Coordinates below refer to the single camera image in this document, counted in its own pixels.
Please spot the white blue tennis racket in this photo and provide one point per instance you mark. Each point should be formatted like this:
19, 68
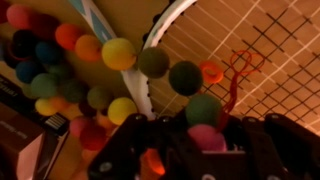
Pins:
253, 50

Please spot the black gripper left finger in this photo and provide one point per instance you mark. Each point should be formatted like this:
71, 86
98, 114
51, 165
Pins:
126, 150

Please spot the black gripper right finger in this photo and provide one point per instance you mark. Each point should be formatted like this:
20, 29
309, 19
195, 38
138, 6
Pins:
286, 146

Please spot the colourful felt ball garland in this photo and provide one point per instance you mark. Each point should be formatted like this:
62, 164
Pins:
118, 53

